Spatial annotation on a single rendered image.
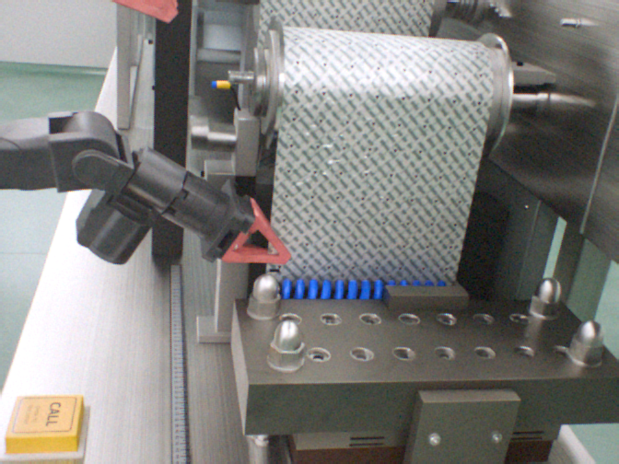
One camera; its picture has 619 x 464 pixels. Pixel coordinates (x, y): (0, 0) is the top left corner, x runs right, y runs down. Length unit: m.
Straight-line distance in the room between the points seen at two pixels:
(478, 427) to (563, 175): 0.31
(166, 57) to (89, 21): 5.32
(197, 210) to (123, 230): 0.08
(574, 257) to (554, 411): 0.40
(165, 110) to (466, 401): 0.63
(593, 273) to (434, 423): 0.51
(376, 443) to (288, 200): 0.28
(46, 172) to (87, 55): 5.72
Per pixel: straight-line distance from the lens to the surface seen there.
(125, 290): 1.10
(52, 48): 6.50
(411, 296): 0.84
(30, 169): 0.76
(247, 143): 0.87
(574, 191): 0.86
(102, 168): 0.74
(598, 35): 0.86
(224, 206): 0.80
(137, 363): 0.95
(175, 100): 1.12
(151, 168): 0.78
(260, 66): 0.81
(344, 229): 0.85
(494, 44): 0.90
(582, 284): 1.18
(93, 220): 0.80
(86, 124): 0.77
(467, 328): 0.83
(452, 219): 0.88
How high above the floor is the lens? 1.43
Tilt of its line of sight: 24 degrees down
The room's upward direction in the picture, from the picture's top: 6 degrees clockwise
